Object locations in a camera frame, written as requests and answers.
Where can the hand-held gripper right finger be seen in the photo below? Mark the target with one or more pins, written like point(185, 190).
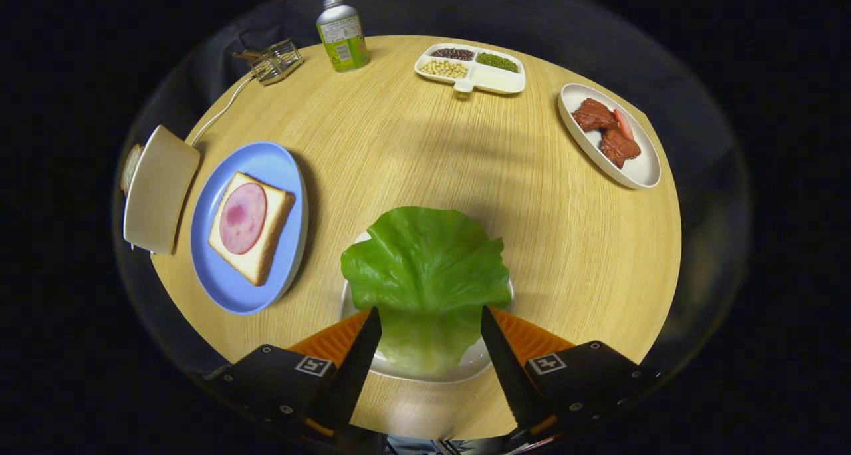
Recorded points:
point(515, 375)

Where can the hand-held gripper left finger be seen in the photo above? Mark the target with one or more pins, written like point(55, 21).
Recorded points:
point(352, 382)

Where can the green lettuce leaf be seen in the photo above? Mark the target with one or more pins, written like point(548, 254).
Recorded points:
point(425, 262)

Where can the small white dish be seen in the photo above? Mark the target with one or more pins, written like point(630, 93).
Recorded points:
point(479, 362)

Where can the pink ham slice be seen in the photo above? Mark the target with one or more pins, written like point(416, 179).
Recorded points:
point(243, 217)

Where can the blue round plate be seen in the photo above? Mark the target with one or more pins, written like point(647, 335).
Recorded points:
point(266, 162)

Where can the white oval plate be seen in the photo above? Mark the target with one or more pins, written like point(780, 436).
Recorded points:
point(641, 169)

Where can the brown meat piece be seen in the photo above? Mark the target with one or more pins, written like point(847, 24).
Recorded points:
point(619, 147)
point(594, 114)

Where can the white toaster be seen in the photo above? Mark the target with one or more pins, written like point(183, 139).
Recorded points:
point(159, 189)

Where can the pink meat slice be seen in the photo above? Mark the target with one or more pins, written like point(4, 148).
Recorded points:
point(623, 124)

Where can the white divided tray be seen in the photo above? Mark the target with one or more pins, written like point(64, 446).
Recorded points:
point(498, 79)

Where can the pile of green beans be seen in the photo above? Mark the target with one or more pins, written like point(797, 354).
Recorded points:
point(496, 61)

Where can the pile of yellow soybeans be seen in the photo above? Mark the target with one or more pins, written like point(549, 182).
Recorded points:
point(444, 68)

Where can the pile of dark red beans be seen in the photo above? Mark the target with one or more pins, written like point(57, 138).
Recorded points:
point(453, 54)

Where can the green label metal bottle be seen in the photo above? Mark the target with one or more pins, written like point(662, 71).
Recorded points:
point(342, 39)

